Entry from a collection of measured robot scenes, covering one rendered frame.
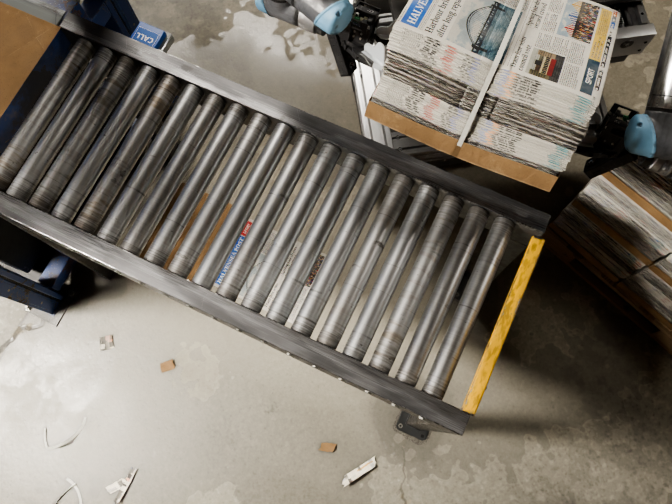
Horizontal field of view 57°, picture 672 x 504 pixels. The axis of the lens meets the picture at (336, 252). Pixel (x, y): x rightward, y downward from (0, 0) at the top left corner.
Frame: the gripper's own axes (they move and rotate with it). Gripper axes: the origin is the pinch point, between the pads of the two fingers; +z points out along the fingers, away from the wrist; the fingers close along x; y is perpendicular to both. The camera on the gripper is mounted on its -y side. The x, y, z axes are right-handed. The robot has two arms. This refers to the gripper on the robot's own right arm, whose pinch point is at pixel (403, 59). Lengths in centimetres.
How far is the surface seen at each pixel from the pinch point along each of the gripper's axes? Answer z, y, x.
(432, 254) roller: 23.4, -29.5, -22.8
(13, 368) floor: -93, -132, -66
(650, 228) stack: 74, -38, 23
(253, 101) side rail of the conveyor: -32.7, -23.1, -6.9
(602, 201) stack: 61, -40, 29
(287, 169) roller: -16.7, -27.8, -18.6
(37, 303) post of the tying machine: -90, -110, -48
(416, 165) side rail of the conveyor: 11.0, -22.5, -5.4
